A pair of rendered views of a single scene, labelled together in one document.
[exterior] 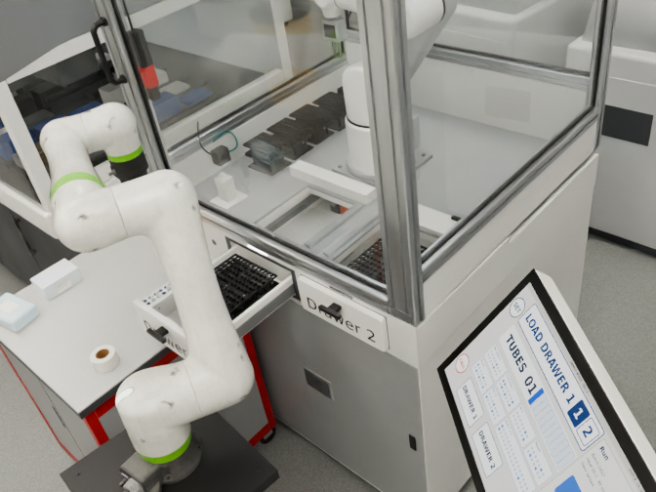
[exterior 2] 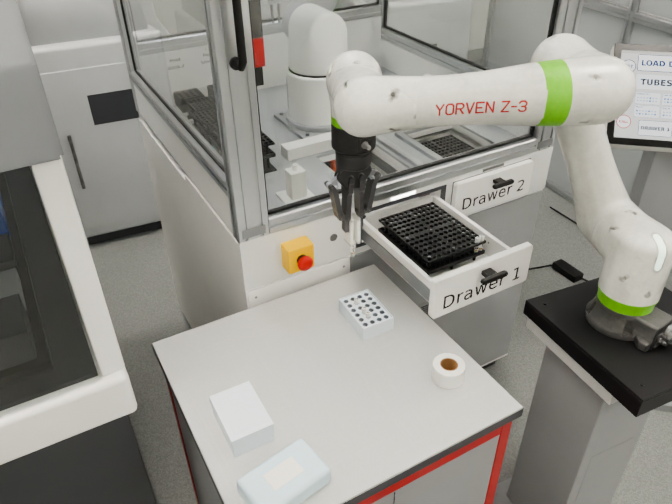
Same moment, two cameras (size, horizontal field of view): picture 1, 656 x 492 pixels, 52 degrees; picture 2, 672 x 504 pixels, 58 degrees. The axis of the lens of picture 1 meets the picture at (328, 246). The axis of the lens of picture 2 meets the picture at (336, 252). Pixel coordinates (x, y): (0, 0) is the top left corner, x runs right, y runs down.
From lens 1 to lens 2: 2.15 m
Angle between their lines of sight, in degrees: 60
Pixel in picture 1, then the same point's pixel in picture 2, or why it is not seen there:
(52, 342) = (376, 434)
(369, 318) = (524, 167)
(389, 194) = (568, 26)
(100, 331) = (381, 382)
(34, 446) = not seen: outside the picture
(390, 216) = not seen: hidden behind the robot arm
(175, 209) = not seen: hidden behind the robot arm
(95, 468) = (634, 371)
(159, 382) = (645, 219)
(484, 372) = (646, 108)
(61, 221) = (630, 76)
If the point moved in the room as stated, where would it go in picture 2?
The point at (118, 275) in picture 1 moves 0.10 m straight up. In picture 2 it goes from (272, 358) to (269, 326)
